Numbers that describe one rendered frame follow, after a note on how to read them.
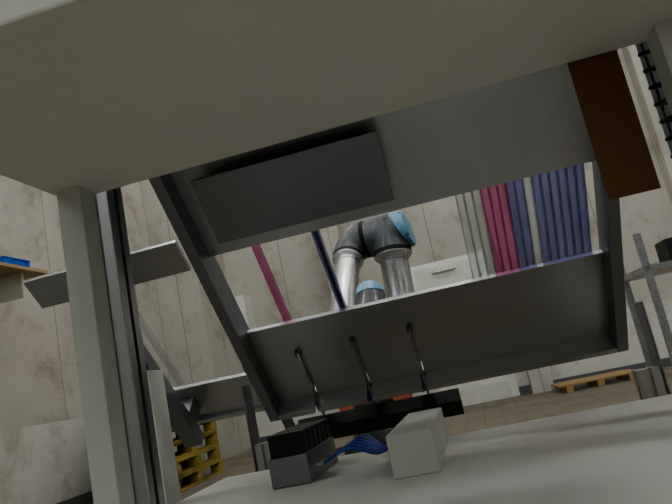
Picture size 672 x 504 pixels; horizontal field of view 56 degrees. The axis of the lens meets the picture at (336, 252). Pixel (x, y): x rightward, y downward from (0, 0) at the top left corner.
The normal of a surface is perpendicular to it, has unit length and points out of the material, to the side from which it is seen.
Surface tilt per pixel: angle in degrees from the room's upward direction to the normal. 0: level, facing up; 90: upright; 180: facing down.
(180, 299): 90
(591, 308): 133
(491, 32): 180
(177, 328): 90
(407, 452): 90
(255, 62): 180
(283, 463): 90
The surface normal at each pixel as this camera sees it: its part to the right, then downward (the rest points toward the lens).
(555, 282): -0.01, 0.54
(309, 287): -0.22, -0.15
